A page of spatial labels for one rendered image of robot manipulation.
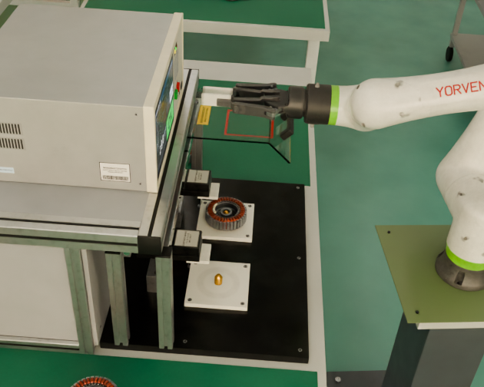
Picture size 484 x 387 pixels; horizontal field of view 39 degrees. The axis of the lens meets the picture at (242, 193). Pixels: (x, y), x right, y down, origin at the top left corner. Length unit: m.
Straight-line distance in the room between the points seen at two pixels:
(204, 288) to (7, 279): 0.47
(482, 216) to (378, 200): 1.62
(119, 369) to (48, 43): 0.72
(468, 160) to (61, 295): 1.03
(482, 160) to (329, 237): 1.34
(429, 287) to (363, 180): 1.64
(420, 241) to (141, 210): 0.87
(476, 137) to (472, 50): 2.67
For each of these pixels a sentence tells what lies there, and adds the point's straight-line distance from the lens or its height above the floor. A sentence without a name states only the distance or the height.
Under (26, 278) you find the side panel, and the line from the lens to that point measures 1.47.
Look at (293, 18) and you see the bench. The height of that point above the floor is 0.75.
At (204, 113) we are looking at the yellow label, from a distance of 1.76.
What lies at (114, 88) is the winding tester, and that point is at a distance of 1.36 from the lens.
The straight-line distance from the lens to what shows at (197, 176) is 1.77.
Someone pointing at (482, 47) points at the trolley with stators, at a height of 0.19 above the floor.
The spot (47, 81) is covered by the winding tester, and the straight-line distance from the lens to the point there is 1.40.
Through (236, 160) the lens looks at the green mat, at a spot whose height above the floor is 0.75.
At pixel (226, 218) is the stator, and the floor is 0.82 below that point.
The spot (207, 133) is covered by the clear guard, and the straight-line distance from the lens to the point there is 1.68.
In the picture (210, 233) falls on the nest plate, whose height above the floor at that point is 0.78.
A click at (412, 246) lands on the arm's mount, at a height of 0.75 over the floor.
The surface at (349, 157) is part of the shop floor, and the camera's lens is 3.53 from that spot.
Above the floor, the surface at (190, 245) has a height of 0.92.
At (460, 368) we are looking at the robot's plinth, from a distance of 2.06.
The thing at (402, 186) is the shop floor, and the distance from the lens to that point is 3.40.
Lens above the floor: 1.98
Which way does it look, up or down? 38 degrees down
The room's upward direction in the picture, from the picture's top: 3 degrees clockwise
